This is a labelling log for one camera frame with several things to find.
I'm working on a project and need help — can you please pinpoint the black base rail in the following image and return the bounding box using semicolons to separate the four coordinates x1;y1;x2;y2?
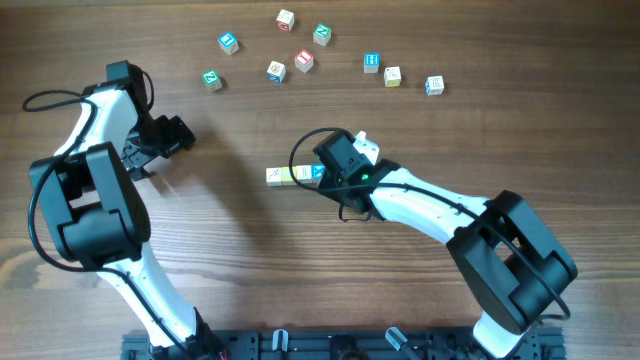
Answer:
120;327;567;360

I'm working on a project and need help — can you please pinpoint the blue-top ladder block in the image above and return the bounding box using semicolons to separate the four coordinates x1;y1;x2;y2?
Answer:
363;52;380;74

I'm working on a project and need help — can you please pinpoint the yellow-top block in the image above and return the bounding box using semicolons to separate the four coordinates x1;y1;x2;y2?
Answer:
311;164;325;182

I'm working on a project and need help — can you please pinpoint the red I top block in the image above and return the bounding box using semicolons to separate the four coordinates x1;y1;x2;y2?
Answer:
294;49;314;73

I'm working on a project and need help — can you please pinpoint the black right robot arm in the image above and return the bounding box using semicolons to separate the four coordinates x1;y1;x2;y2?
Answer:
318;156;578;359

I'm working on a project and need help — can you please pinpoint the blue-sided block far right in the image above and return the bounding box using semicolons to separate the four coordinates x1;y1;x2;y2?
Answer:
425;75;445;96

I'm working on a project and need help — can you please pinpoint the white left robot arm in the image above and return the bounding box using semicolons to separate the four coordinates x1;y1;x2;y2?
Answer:
27;80;224;359

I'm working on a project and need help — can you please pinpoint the green N block far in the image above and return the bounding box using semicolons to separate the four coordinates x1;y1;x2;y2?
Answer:
313;23;332;46

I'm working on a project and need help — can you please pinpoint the blue D block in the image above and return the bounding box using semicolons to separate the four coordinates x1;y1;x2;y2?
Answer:
266;61;286;83

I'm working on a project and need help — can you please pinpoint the plain cream block with 9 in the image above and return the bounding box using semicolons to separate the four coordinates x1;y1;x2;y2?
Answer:
265;167;283;187

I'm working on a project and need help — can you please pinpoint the blue-top block far left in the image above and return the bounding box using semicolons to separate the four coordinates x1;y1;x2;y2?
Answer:
218;32;239;55

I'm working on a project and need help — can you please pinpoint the yellow-sided block with 0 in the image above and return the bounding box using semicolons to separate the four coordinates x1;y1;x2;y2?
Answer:
384;66;402;87

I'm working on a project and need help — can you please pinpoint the green Z block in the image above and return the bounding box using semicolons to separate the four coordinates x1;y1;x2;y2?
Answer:
201;69;223;92

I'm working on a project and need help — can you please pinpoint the white apple block green N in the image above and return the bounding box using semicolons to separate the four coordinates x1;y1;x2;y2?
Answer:
295;165;313;184

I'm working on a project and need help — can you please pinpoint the red M block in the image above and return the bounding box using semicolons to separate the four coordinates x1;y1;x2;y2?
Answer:
276;9;295;32

